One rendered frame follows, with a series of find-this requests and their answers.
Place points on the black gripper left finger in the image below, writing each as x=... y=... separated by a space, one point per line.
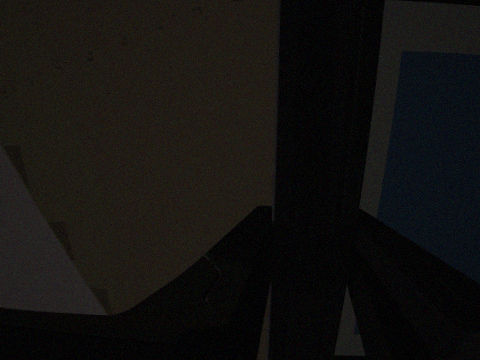
x=214 y=310

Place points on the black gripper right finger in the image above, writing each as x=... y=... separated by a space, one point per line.
x=408 y=304

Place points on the dark brown flat board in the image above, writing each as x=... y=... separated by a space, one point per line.
x=142 y=129

